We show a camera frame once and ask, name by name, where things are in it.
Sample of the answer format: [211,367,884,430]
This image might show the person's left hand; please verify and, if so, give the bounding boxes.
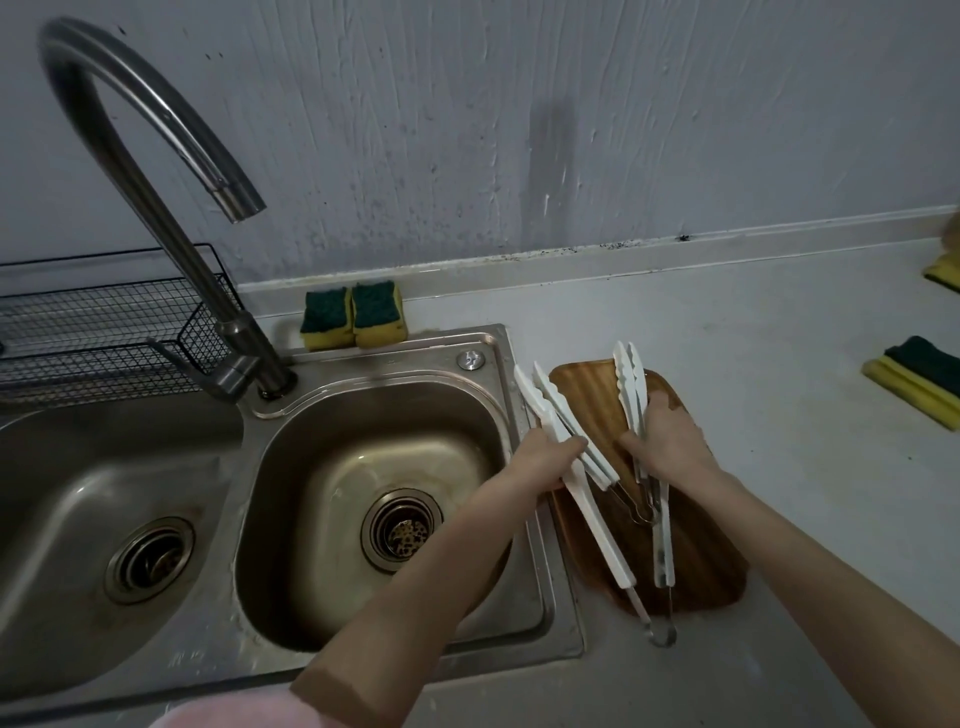
[504,430,591,497]

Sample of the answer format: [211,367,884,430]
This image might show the green and yellow sponge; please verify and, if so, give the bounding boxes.
[921,250,960,294]
[300,286,356,353]
[861,334,960,433]
[351,280,410,349]

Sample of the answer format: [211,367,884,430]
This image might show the stainless steel gooseneck faucet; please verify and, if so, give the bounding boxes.
[37,16,299,403]

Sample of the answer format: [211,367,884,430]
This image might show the white tongs with metal loop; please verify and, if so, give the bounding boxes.
[513,360,678,649]

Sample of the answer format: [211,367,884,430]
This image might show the small round sink drain strainer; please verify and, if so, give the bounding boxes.
[359,488,446,576]

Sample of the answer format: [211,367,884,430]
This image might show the person's right forearm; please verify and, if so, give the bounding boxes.
[663,461,960,728]

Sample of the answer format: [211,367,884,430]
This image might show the person's right hand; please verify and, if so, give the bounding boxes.
[618,389,723,490]

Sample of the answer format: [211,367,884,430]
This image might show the brown wooden cutting board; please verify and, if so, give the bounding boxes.
[548,358,751,619]

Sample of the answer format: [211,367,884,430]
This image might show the person's left forearm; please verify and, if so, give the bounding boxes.
[290,459,560,728]

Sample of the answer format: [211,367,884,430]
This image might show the large round sink drain strainer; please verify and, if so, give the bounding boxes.
[103,516,197,606]

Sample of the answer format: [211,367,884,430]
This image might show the white plastic kitchen tongs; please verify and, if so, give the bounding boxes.
[612,340,677,625]

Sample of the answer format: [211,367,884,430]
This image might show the black wire mesh basket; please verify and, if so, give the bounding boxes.
[0,243,249,407]

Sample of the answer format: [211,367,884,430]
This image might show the stainless steel double sink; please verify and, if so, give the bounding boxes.
[0,324,587,728]

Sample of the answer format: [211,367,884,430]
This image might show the pink garment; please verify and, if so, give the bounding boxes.
[148,681,320,728]

